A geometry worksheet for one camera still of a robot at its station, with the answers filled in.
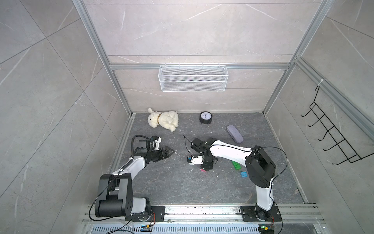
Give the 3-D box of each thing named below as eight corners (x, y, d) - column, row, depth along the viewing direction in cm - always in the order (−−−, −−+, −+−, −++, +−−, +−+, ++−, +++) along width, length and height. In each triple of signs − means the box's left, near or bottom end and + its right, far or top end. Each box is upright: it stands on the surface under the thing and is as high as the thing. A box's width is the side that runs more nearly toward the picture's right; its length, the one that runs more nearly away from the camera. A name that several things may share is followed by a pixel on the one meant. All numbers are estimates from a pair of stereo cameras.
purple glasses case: (236, 144, 103) (237, 141, 100) (225, 128, 112) (226, 126, 109) (243, 141, 105) (245, 139, 102) (232, 126, 114) (233, 123, 111)
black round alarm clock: (200, 123, 115) (200, 120, 112) (199, 114, 122) (199, 111, 119) (212, 123, 115) (212, 120, 112) (211, 114, 122) (211, 111, 119)
